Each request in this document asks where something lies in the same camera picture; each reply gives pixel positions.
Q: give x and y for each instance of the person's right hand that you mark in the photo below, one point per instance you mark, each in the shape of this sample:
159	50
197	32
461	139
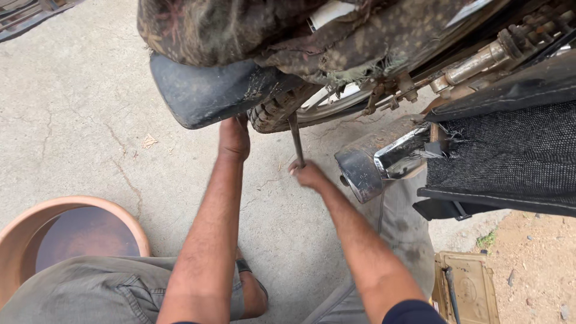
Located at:
311	175

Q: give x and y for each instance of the person's left hand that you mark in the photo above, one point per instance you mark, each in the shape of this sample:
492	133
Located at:
234	139

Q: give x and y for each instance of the chrome exhaust muffler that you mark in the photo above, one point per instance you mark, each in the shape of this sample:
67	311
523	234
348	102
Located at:
378	164

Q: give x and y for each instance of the grey trousers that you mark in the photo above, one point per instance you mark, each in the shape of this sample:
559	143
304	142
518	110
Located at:
90	292

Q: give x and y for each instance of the tan metal toolbox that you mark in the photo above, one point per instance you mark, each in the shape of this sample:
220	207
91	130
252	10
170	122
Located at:
472	288

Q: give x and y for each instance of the rusty rear shock absorber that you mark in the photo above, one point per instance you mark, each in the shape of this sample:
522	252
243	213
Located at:
477	60

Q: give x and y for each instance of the black sandal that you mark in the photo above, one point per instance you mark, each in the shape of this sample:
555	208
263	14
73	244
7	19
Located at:
243	265

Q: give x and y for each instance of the black motorcycle rear tyre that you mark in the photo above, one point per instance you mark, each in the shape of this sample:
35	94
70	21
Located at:
270	112

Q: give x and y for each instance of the black mesh saddle bag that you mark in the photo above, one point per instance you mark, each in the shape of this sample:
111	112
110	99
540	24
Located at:
504	153

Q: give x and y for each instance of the dark metal grate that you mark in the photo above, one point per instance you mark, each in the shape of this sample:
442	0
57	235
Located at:
27	15

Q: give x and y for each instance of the person's left fingers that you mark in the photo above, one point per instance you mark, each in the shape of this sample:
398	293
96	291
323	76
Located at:
237	120

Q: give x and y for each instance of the person's left foot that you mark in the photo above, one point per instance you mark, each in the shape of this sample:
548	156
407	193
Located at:
252	292

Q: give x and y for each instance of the navy shirt sleeve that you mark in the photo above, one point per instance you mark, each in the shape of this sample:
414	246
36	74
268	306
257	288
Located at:
411	312

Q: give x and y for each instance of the person's right fingers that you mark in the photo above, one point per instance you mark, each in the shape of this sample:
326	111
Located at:
299	170

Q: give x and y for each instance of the dark metal tyre lever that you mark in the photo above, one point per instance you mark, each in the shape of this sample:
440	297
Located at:
295	137

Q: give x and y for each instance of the patterned brown cloth cover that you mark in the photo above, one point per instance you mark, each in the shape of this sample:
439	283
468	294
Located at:
252	31

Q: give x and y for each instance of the black rear mudguard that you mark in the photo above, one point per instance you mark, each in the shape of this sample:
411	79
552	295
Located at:
202	92

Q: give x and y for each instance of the dry leaf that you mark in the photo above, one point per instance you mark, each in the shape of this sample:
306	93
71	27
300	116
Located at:
149	141

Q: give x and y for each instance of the silver wheel rim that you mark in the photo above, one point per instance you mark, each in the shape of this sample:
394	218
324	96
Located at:
326	105

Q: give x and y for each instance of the terracotta water basin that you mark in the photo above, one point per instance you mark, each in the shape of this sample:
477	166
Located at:
18	243

